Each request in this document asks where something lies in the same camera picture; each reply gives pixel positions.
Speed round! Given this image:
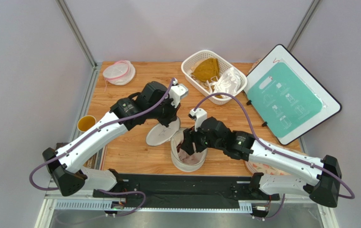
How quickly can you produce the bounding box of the pink satin bra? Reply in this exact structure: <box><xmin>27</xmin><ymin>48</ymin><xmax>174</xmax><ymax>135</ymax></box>
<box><xmin>177</xmin><ymin>144</ymin><xmax>201</xmax><ymax>165</ymax></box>

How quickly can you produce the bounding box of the patterned mug with tea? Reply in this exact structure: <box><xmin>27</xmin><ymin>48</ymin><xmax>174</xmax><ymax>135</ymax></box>
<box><xmin>76</xmin><ymin>115</ymin><xmax>97</xmax><ymax>133</ymax></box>

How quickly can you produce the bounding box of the white plastic basket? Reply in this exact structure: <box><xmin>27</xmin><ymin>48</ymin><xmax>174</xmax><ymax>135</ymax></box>
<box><xmin>181</xmin><ymin>50</ymin><xmax>248</xmax><ymax>105</ymax></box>

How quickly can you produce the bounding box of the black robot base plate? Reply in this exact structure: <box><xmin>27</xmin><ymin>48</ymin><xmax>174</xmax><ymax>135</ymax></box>
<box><xmin>92</xmin><ymin>173</ymin><xmax>279</xmax><ymax>210</ymax></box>

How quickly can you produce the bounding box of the white teal folding board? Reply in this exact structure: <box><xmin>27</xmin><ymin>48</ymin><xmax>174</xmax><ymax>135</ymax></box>
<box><xmin>244</xmin><ymin>44</ymin><xmax>342</xmax><ymax>145</ymax></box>

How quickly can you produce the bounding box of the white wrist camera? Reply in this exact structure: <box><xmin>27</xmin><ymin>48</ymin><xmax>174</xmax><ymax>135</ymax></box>
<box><xmin>189</xmin><ymin>108</ymin><xmax>208</xmax><ymax>132</ymax></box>
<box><xmin>169</xmin><ymin>78</ymin><xmax>189</xmax><ymax>108</ymax></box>

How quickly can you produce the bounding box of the white slotted cable duct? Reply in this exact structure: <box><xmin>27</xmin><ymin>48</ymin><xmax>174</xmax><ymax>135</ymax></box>
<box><xmin>55</xmin><ymin>198</ymin><xmax>253</xmax><ymax>213</ymax></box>

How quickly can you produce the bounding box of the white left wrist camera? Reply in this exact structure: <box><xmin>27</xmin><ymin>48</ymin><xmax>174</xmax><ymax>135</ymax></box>
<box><xmin>169</xmin><ymin>78</ymin><xmax>189</xmax><ymax>108</ymax></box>

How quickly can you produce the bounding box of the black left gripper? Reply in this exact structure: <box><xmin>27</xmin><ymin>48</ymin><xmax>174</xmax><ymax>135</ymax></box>
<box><xmin>147</xmin><ymin>95</ymin><xmax>181</xmax><ymax>128</ymax></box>

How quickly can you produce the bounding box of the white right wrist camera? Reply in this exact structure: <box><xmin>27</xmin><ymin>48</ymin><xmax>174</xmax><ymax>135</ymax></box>
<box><xmin>189</xmin><ymin>108</ymin><xmax>208</xmax><ymax>132</ymax></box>

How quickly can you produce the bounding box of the white bra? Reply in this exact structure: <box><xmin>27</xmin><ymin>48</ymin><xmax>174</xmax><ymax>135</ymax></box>
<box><xmin>205</xmin><ymin>67</ymin><xmax>242</xmax><ymax>95</ymax></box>

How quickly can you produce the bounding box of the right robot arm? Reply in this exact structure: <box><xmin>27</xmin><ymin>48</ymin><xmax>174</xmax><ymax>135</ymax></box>
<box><xmin>180</xmin><ymin>117</ymin><xmax>342</xmax><ymax>208</ymax></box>

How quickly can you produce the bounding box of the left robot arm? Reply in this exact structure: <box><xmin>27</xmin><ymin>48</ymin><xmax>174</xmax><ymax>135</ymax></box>
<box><xmin>42</xmin><ymin>79</ymin><xmax>189</xmax><ymax>196</ymax></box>

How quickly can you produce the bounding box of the mustard yellow bra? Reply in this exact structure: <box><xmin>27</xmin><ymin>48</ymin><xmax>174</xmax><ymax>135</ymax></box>
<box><xmin>194</xmin><ymin>57</ymin><xmax>220</xmax><ymax>82</ymax></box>

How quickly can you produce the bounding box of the white pink-trimmed mesh laundry bag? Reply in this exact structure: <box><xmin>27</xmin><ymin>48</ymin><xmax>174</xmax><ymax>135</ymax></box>
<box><xmin>102</xmin><ymin>60</ymin><xmax>136</xmax><ymax>91</ymax></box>

